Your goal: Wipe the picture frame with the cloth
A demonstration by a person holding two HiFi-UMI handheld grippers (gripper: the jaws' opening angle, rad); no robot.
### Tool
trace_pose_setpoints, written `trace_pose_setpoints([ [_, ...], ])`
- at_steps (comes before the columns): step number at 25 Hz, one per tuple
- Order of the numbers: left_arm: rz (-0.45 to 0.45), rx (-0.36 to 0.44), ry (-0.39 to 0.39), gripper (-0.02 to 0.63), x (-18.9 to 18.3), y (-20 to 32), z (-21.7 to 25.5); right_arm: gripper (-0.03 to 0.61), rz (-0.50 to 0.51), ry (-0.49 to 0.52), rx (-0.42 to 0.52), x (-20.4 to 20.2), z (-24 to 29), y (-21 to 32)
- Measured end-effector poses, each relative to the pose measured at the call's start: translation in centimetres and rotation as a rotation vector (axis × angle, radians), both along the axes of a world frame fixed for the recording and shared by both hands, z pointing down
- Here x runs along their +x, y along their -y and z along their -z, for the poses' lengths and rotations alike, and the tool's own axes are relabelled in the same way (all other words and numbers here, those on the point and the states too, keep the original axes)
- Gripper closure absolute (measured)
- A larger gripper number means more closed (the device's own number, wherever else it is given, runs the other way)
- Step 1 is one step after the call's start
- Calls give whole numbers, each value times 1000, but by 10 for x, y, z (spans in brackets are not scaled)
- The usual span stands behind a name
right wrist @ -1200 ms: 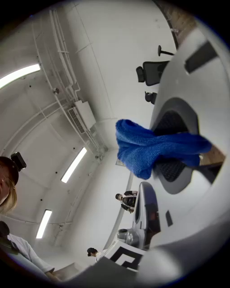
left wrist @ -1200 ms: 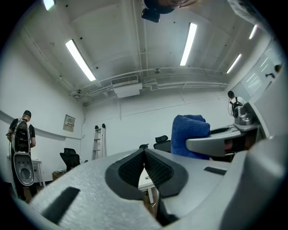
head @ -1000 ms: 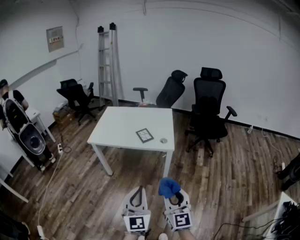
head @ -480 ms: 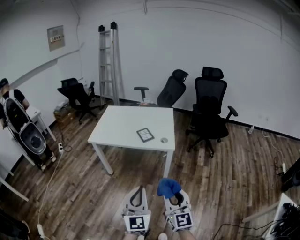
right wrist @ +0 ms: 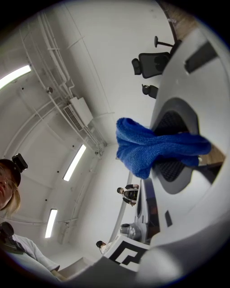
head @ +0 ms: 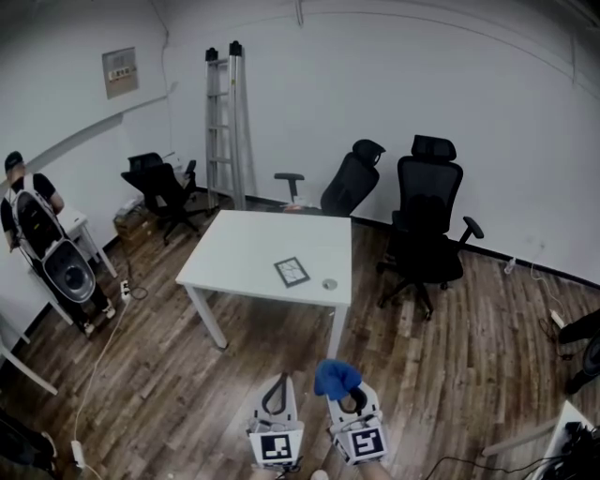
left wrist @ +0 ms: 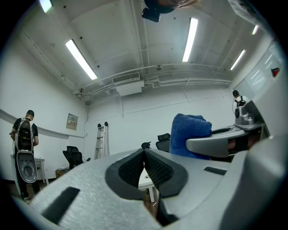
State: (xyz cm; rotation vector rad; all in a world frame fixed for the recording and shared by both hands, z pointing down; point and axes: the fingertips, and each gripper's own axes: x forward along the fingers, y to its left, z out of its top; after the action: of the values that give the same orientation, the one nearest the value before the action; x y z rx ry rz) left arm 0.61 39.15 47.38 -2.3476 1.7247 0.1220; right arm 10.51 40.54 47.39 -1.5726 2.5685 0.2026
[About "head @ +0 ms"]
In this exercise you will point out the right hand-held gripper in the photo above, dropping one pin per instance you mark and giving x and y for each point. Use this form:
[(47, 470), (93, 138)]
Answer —
[(363, 445)]

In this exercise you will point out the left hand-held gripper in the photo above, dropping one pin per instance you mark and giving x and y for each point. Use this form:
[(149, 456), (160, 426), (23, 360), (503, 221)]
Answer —
[(275, 447)]

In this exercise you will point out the blue wiping cloth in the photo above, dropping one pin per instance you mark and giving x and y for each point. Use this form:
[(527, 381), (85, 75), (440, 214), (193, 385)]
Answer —
[(334, 377)]

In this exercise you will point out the black framed square tile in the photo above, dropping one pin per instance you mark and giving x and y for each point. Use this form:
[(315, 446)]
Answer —
[(291, 272)]

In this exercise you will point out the person's right forearm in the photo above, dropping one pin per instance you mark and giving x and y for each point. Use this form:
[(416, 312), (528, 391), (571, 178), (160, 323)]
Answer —
[(372, 471)]

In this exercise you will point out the person's left forearm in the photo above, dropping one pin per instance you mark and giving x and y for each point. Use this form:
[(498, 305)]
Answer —
[(265, 474)]

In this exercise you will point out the round grey table grommet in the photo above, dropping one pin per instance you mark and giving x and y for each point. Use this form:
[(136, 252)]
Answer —
[(329, 283)]

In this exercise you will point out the white square table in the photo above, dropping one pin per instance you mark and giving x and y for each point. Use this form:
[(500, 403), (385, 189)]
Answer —
[(262, 248)]

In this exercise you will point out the white power strip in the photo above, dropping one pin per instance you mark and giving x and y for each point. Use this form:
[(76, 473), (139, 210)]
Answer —
[(557, 319), (124, 289)]

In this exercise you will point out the black office chair upright headrest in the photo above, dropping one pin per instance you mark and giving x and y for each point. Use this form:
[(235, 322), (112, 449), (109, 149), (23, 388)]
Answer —
[(429, 225)]

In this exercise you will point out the white inline power adapter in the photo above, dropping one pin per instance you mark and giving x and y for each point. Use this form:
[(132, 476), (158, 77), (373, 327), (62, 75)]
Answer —
[(78, 454)]

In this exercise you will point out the white side table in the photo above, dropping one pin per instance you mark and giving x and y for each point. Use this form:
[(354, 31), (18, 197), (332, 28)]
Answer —
[(569, 417)]

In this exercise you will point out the black office chair holding snacks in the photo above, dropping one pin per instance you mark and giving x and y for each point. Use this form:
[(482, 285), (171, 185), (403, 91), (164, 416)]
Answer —
[(349, 185)]

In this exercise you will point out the cardboard box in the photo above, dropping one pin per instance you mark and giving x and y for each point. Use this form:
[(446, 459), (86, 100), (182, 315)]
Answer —
[(133, 225)]

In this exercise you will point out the black office chair tilted back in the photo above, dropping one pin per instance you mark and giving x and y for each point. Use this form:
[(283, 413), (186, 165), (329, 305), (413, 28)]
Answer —
[(161, 187)]

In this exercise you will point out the white and grey backpack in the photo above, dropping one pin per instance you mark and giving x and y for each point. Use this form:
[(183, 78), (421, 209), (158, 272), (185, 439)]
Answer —
[(56, 253)]

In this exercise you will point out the white desk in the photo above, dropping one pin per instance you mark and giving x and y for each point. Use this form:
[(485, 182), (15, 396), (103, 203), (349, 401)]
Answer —
[(75, 220), (19, 290)]

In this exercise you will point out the aluminium folding ladder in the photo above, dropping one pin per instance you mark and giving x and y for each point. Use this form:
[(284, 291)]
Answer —
[(225, 126)]

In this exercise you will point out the white wall box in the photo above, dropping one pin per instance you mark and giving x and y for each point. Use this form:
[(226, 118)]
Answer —
[(172, 161)]

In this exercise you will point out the grey wall electrical panel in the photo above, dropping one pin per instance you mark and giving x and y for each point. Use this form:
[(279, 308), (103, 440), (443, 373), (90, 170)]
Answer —
[(120, 72)]

